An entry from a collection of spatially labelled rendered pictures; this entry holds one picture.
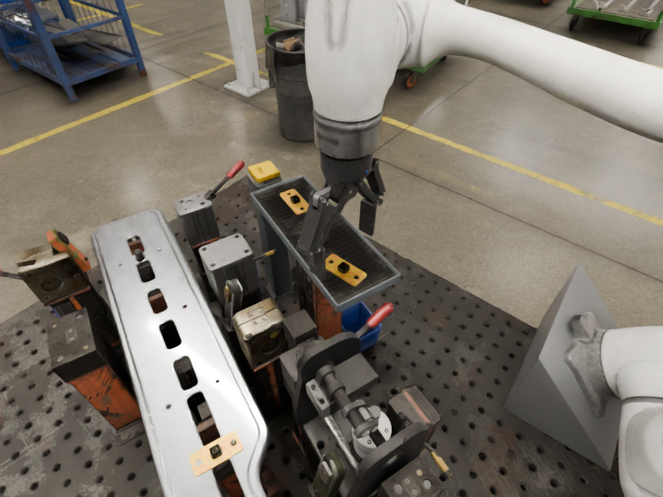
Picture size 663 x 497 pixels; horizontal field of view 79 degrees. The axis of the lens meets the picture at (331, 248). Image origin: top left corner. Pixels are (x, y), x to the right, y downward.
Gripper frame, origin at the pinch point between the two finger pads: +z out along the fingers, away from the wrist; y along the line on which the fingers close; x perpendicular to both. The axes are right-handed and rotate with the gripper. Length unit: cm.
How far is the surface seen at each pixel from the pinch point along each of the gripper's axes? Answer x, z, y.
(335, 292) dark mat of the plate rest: 2.3, 6.0, 4.8
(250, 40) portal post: -277, 79, -212
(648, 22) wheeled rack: -18, 95, -573
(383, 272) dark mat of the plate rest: 6.1, 6.0, -4.4
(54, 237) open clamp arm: -58, 12, 29
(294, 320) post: -2.3, 12.2, 11.1
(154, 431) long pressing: -10.3, 22.3, 38.8
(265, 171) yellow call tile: -34.2, 6.1, -12.9
